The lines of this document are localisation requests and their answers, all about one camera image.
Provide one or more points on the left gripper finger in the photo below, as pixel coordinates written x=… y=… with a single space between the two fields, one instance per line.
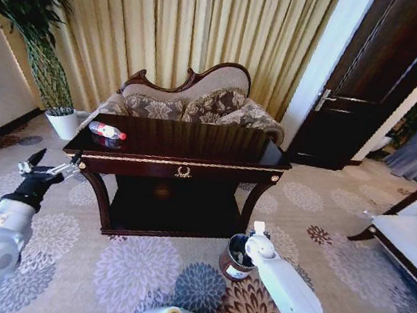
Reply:
x=66 y=170
x=36 y=159

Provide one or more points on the dark round trash bin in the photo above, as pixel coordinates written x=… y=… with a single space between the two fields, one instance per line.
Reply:
x=233 y=261

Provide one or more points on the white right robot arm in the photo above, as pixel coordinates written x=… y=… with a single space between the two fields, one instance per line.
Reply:
x=290 y=292

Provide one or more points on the white plant pot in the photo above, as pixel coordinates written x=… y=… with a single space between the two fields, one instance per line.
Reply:
x=62 y=123

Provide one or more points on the clear bottle with red label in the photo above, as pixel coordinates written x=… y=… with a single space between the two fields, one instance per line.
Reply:
x=107 y=131

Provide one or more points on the small brown floral cushion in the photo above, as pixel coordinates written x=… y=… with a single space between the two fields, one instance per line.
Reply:
x=154 y=107

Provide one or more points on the dark wooden console table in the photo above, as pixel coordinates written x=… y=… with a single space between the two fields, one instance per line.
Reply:
x=190 y=145

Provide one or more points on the large brown floral cushion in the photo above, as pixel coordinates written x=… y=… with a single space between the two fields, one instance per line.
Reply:
x=216 y=104

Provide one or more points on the beige carved wooden sofa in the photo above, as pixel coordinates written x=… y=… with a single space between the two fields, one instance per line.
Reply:
x=220 y=79

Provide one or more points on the beige pleated curtain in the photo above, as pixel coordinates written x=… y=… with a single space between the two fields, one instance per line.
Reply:
x=182 y=21

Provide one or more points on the dark wooden door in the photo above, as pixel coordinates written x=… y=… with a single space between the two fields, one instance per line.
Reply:
x=376 y=72

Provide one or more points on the white cushioned dark-framed bench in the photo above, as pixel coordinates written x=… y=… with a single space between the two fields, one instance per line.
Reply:
x=414 y=233

